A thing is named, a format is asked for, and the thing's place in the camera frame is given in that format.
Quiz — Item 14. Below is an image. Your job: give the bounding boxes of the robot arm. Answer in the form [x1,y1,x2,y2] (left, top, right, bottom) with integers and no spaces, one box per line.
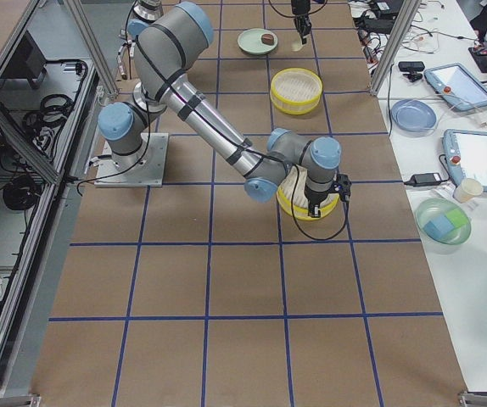
[98,2,350,218]
[130,0,313,45]

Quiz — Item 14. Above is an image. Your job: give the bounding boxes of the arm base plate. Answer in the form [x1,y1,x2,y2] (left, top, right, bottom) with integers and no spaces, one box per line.
[94,132,169,187]

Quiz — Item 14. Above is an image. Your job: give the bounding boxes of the brown bun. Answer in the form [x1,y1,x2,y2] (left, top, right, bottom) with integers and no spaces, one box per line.
[260,33,275,46]

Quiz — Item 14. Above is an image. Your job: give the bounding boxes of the green bowl with sponges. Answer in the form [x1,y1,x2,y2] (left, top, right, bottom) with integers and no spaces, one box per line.
[414,198,472,254]

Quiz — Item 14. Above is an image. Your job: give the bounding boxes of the white bun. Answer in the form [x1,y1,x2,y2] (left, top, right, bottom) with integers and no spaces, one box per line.
[291,40,304,52]

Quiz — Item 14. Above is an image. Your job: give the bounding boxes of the aluminium frame post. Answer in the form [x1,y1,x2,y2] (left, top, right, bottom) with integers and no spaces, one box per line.
[369,0,420,97]

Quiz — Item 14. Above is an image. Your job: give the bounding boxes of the black camera cable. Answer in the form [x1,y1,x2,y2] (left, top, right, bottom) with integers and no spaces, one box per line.
[289,198,351,242]

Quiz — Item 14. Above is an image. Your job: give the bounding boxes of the black power adapter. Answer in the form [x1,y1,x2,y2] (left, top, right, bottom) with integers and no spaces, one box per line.
[404,172,447,187]

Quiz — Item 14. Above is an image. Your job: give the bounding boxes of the teach pendant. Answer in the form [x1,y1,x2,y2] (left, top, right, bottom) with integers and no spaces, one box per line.
[423,63,487,111]
[442,129,487,192]

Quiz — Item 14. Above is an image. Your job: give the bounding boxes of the light green plate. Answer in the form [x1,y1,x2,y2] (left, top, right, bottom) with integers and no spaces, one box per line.
[237,28,278,55]

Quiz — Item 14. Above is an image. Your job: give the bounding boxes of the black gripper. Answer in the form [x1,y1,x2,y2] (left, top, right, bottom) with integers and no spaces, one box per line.
[291,0,311,44]
[305,189,325,217]

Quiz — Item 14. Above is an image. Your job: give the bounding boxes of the near teach pendant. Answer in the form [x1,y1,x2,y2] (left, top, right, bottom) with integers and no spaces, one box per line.
[442,129,487,192]

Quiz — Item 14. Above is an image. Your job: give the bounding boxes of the black webcam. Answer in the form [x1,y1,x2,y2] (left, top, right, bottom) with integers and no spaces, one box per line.
[398,61,425,83]

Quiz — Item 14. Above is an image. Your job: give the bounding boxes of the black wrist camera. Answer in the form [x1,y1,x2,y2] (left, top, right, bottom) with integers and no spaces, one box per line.
[336,173,352,203]

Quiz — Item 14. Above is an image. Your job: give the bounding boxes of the paper cup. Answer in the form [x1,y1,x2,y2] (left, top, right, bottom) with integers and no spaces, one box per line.
[453,178,484,204]

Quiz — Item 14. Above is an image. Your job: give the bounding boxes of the far teach pendant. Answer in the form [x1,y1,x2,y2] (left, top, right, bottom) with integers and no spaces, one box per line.
[423,63,487,111]

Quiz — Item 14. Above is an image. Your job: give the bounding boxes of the blue plate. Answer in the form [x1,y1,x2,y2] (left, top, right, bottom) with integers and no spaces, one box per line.
[390,99,437,135]

